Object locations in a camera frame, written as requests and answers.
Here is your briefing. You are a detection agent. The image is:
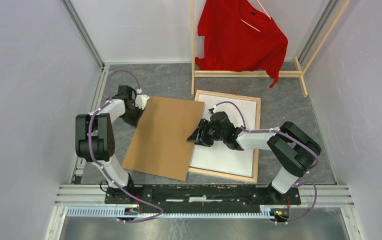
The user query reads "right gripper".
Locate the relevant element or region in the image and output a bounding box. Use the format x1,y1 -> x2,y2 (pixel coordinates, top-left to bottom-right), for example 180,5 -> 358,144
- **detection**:
186,118 -> 225,148

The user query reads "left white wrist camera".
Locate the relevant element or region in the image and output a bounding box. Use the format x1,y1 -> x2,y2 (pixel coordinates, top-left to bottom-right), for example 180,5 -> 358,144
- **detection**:
135,88 -> 150,110

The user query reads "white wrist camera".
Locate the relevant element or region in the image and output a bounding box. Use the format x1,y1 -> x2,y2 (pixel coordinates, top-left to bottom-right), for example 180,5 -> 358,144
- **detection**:
208,104 -> 218,116
135,88 -> 150,110

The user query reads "red t-shirt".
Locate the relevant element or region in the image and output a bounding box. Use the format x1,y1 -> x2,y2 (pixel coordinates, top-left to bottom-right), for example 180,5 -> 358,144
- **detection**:
195,0 -> 288,88

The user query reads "wooden picture frame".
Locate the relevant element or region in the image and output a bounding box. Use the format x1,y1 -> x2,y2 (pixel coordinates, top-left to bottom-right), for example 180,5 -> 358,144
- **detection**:
188,90 -> 268,183

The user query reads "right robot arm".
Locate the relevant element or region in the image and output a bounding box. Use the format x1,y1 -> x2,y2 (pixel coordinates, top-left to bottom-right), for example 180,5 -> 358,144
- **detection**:
187,111 -> 322,204

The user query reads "brown cardboard backing board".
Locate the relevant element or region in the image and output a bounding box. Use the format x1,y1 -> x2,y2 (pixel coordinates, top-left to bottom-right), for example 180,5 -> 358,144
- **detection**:
122,96 -> 205,181

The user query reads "pink clothes hanger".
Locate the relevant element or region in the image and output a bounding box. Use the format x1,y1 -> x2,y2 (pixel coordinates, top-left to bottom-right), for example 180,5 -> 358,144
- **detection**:
241,0 -> 272,32

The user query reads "printed photo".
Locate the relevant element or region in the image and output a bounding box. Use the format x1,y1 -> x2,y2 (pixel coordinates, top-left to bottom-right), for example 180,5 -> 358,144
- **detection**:
188,90 -> 262,183

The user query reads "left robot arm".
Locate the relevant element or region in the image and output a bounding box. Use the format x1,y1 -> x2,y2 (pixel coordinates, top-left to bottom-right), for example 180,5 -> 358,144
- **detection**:
75,85 -> 150,204

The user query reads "wooden clothes rack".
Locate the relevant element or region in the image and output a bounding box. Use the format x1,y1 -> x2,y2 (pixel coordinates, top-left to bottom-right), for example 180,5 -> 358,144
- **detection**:
189,0 -> 351,98

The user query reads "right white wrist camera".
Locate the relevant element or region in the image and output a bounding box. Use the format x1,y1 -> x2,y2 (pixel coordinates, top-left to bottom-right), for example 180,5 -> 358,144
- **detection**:
208,104 -> 218,116

